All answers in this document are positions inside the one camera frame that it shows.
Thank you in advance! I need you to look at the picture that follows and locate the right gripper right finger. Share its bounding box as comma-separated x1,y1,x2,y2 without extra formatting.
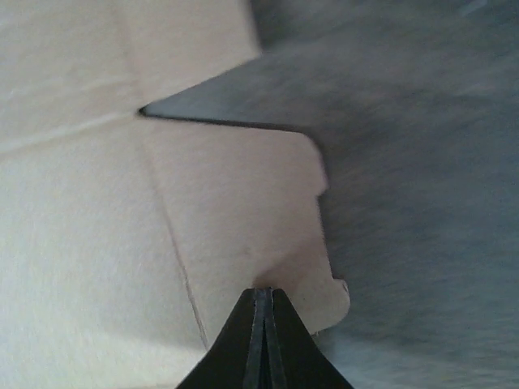
264,289,352,388

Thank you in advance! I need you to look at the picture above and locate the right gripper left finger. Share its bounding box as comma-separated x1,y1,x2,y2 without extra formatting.
178,289,266,389

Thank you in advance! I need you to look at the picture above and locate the cardboard box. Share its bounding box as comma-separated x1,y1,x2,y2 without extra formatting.
1,1,350,388

